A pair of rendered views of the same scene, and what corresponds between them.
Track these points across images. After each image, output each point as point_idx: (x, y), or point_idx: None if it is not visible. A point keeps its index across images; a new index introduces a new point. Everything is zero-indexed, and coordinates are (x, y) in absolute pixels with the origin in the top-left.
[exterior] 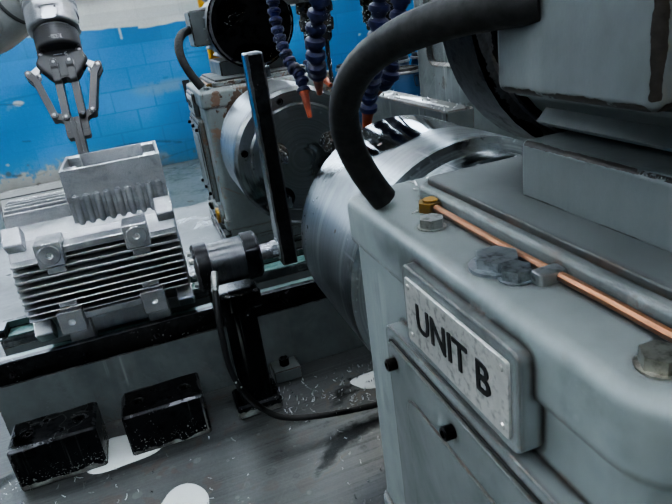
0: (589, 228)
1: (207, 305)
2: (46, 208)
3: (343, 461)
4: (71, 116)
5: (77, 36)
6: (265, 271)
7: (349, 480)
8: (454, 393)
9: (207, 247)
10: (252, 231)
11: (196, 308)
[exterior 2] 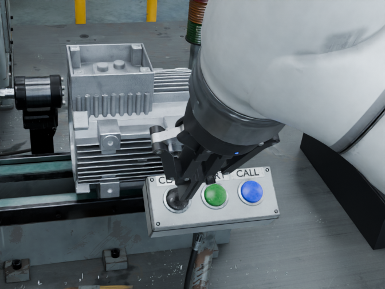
0: None
1: (62, 168)
2: (160, 70)
3: (9, 144)
4: (206, 172)
5: (189, 98)
6: (1, 199)
7: (11, 135)
8: None
9: (48, 76)
10: (14, 79)
11: (71, 167)
